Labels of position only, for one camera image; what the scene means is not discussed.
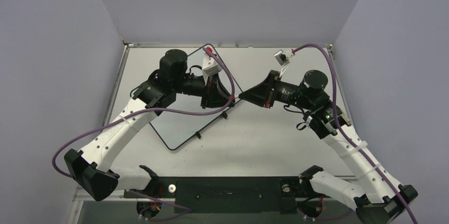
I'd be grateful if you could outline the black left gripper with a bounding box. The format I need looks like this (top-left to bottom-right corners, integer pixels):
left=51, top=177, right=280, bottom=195
left=173, top=72, right=235, bottom=109

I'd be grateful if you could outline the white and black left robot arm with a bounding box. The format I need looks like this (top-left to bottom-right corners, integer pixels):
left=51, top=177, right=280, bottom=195
left=64, top=49, right=236, bottom=201

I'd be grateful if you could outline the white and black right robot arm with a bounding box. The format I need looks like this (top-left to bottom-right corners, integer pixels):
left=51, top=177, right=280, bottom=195
left=239, top=70, right=418, bottom=223

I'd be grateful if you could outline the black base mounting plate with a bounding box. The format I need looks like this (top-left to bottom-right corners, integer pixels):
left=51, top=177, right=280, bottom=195
left=124, top=176, right=322, bottom=214

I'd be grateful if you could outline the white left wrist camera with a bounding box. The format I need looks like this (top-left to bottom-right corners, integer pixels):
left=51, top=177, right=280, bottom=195
left=202, top=57, right=222, bottom=77

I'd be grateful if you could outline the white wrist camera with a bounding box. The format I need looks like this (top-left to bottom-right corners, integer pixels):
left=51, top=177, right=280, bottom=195
left=202, top=57, right=222, bottom=77
left=274, top=49, right=294, bottom=77

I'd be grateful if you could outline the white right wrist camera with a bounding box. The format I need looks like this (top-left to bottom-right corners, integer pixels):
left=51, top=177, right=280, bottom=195
left=274, top=49, right=294, bottom=77

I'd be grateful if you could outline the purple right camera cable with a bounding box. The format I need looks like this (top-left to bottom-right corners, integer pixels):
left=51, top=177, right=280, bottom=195
left=291, top=43, right=421, bottom=224

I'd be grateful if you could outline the purple camera cable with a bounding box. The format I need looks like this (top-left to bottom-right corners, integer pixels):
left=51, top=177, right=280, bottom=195
left=291, top=43, right=421, bottom=224
left=51, top=47, right=236, bottom=179

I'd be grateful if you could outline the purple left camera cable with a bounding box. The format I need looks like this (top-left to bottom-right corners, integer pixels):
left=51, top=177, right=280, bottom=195
left=51, top=47, right=236, bottom=179

